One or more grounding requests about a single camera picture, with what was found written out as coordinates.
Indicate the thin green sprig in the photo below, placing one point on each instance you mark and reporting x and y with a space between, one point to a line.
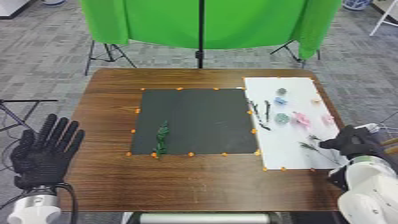
310 146

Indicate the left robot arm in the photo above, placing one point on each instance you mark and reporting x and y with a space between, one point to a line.
35 208

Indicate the green flower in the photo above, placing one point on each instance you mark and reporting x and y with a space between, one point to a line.
283 118

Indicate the black metal frame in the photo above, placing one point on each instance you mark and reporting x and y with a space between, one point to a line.
27 111

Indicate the dark mat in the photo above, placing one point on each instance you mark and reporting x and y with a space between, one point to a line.
196 120

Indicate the white sheet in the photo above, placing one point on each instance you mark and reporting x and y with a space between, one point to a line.
290 133

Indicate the blue white vase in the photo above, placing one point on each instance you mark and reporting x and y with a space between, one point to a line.
358 4

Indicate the pale grey bar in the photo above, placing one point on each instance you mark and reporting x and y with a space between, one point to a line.
205 218

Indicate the black tripod stand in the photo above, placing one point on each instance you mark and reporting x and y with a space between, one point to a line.
294 53
109 53

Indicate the black stand pole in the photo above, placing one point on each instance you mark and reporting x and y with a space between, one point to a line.
202 33

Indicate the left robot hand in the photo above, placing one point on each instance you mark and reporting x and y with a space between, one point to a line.
45 160

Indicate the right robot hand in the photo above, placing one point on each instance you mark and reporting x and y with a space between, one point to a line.
356 143

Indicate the pink flower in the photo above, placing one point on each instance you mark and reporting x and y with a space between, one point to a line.
328 118
303 119

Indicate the white stand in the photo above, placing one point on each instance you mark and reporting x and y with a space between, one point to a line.
385 18

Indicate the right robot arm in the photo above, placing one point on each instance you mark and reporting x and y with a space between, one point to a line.
370 190

